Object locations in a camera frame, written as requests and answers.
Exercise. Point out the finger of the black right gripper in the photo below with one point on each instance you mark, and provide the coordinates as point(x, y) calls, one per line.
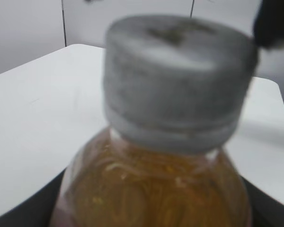
point(268, 27)

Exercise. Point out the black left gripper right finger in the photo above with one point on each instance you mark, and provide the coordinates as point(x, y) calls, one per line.
point(266, 211)

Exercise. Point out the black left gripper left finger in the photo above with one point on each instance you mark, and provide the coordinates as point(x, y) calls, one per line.
point(35, 211)

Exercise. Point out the peach oolong tea bottle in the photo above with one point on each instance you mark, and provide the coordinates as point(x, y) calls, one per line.
point(113, 183)

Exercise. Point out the grey bottle cap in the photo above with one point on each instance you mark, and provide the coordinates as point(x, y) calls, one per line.
point(176, 83)

